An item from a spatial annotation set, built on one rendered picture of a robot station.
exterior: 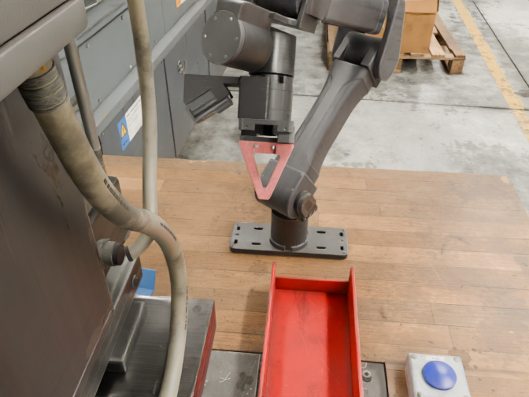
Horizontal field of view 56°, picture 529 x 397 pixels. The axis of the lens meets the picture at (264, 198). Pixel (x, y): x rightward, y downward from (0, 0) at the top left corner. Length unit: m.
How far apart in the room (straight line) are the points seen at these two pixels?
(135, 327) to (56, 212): 0.20
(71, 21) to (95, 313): 0.17
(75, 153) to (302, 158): 0.58
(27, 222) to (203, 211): 0.73
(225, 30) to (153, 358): 0.34
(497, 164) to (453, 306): 2.23
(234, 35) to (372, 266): 0.46
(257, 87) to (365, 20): 0.24
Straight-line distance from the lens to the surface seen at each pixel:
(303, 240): 0.84
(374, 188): 1.01
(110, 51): 1.89
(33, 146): 0.23
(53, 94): 0.19
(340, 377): 0.69
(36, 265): 0.24
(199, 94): 0.62
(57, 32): 0.17
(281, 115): 0.61
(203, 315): 0.44
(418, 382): 0.68
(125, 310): 0.43
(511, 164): 3.03
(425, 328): 0.77
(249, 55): 0.57
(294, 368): 0.69
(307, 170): 0.75
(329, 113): 0.78
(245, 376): 0.69
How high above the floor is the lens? 1.48
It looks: 37 degrees down
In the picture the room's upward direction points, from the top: straight up
